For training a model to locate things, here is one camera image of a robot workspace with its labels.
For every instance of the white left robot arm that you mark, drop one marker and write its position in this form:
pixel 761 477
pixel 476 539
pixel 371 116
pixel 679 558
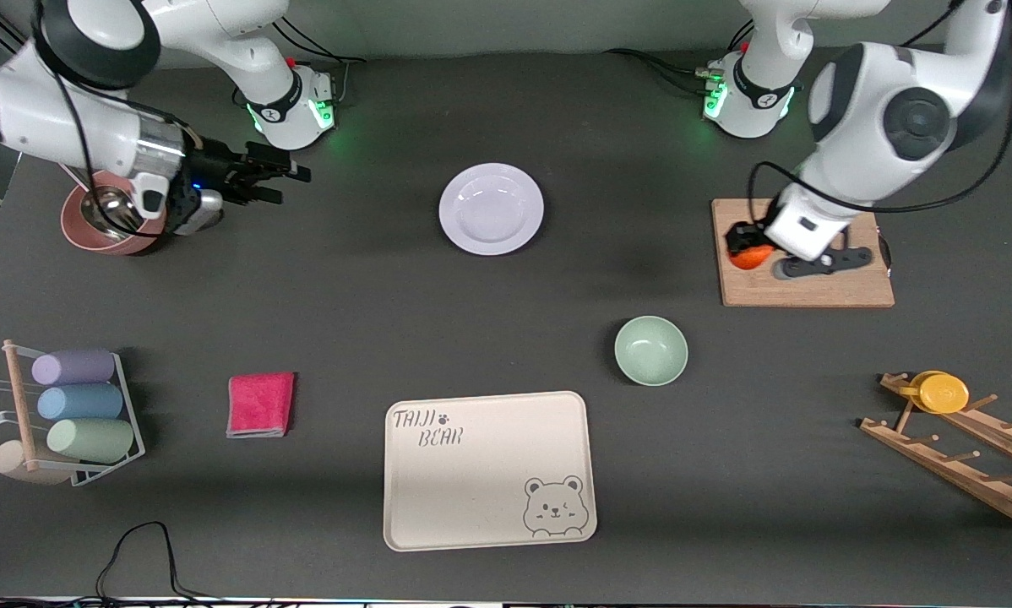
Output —
pixel 861 93

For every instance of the yellow mug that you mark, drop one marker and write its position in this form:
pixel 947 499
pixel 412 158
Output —
pixel 943 393

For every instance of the green cup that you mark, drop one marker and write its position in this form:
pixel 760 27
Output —
pixel 92 440

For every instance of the metal scoop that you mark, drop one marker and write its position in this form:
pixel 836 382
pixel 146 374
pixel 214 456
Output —
pixel 109 211

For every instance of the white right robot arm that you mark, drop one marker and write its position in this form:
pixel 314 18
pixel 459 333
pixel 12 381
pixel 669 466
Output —
pixel 67 110

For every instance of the pink folded cloth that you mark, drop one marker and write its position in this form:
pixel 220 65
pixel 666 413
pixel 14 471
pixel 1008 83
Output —
pixel 261 405

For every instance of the white round plate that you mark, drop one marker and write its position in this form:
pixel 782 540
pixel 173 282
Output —
pixel 491 209

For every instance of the wooden peg drying rack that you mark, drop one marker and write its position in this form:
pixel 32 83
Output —
pixel 954 477

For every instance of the purple cup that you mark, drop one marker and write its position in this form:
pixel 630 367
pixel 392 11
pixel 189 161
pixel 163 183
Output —
pixel 75 367

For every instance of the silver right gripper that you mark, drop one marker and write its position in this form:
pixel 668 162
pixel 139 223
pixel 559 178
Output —
pixel 211 166

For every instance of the wooden cutting board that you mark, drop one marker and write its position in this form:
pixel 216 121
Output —
pixel 810 291

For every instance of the blue cup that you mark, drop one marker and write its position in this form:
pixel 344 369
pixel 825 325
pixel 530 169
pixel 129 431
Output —
pixel 79 402

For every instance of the beige cup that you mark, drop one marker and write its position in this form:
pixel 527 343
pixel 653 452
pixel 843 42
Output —
pixel 12 463

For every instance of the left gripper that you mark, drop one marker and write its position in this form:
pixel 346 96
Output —
pixel 738 236

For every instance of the pink bowl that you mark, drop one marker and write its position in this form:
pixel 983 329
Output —
pixel 79 236

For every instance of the beige bear print tray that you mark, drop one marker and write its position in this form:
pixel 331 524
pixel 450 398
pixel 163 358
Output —
pixel 472 481

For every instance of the pale green bowl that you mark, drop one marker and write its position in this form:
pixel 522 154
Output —
pixel 651 350

